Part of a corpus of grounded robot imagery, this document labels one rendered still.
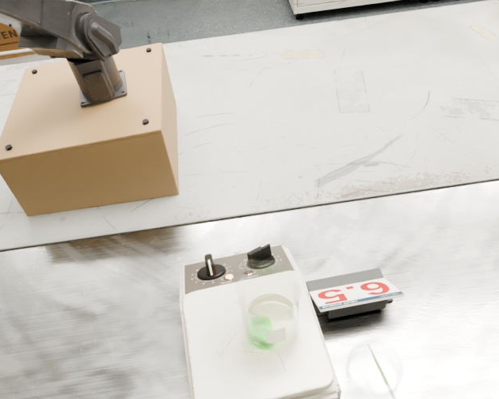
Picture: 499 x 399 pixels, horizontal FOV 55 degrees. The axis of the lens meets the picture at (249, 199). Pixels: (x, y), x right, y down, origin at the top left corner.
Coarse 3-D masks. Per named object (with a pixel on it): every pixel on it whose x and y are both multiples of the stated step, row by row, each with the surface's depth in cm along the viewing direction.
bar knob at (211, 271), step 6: (204, 258) 53; (210, 258) 53; (210, 264) 51; (216, 264) 54; (204, 270) 53; (210, 270) 51; (216, 270) 53; (222, 270) 53; (198, 276) 52; (204, 276) 52; (210, 276) 52; (216, 276) 52
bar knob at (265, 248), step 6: (264, 246) 53; (270, 246) 54; (252, 252) 52; (258, 252) 53; (264, 252) 53; (270, 252) 54; (252, 258) 52; (258, 258) 53; (264, 258) 53; (270, 258) 53
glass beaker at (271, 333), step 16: (240, 272) 40; (256, 272) 41; (272, 272) 41; (288, 272) 40; (240, 288) 40; (256, 288) 43; (272, 288) 43; (288, 288) 42; (240, 304) 38; (256, 320) 38; (272, 320) 38; (288, 320) 39; (256, 336) 40; (272, 336) 40; (288, 336) 41; (272, 352) 42
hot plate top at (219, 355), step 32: (224, 288) 47; (192, 320) 45; (224, 320) 45; (192, 352) 43; (224, 352) 43; (256, 352) 42; (288, 352) 42; (320, 352) 42; (192, 384) 41; (224, 384) 41; (256, 384) 41; (288, 384) 40; (320, 384) 40
